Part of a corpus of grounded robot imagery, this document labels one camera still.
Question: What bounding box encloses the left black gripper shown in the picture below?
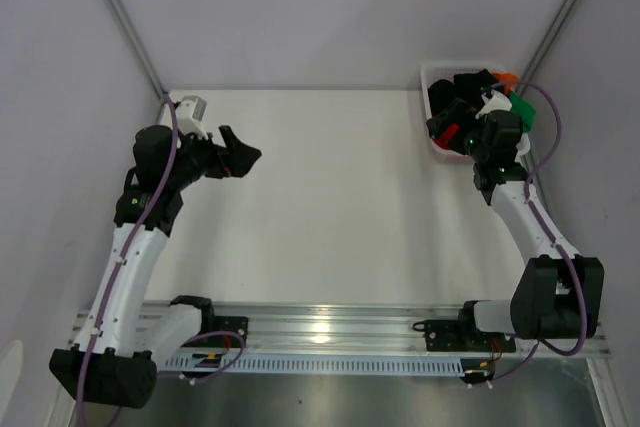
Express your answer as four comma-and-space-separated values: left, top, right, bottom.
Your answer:
167, 125, 260, 191

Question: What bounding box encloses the red t shirt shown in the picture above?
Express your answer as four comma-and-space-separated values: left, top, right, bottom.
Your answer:
435, 124, 459, 150

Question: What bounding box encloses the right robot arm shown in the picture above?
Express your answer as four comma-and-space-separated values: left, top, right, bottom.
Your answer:
426, 98, 604, 357

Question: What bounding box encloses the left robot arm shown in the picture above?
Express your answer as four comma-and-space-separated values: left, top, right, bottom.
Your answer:
49, 125, 262, 409

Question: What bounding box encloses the black t shirt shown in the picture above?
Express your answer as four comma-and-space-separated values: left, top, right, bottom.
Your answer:
427, 69, 497, 116

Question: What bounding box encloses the white plastic basket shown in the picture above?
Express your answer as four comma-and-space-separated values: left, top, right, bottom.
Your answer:
420, 59, 508, 164

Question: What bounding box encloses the orange t shirt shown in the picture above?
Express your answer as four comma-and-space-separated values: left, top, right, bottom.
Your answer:
492, 72, 519, 96

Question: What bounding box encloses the green t shirt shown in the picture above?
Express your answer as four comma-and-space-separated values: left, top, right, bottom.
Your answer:
509, 90, 536, 133

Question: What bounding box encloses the left corner metal profile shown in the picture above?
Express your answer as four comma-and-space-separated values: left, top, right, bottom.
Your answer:
103, 0, 167, 99

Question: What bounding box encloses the corner metal profile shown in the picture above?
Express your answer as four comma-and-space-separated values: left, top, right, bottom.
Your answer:
522, 0, 582, 81
103, 0, 167, 99

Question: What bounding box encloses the right corner metal profile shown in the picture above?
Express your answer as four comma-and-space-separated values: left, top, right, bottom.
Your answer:
522, 0, 582, 81

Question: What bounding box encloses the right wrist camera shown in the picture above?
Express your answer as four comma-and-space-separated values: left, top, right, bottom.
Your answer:
474, 86, 531, 156

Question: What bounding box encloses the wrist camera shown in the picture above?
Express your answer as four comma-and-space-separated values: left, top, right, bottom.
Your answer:
474, 86, 531, 156
175, 96, 208, 140

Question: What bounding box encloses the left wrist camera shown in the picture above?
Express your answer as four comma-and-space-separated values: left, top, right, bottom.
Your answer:
175, 96, 208, 140

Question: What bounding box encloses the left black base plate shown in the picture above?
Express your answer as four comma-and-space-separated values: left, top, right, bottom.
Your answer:
196, 316, 249, 349

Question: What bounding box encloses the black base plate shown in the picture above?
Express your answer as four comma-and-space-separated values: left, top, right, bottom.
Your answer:
412, 319, 516, 354
196, 316, 249, 349

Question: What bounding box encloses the aluminium mounting rail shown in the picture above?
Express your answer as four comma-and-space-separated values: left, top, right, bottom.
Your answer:
66, 300, 612, 359

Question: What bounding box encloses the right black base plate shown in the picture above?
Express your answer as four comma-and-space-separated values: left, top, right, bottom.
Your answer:
412, 319, 516, 354

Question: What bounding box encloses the slotted cable duct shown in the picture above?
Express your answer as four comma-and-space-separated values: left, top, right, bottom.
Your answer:
161, 353, 465, 378

